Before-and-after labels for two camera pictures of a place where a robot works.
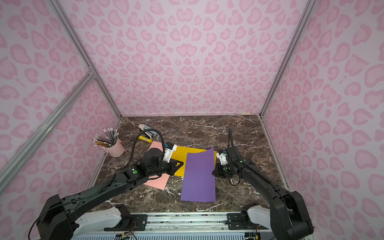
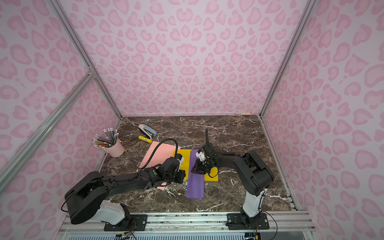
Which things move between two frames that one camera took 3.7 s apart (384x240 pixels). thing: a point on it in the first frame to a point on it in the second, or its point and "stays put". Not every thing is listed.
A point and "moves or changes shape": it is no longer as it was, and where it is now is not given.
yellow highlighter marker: [147, 139] stays put
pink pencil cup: [116, 150] stays put
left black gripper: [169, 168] to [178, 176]
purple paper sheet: [199, 184] moves or changes shape
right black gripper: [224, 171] to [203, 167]
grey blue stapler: [150, 133] stays put
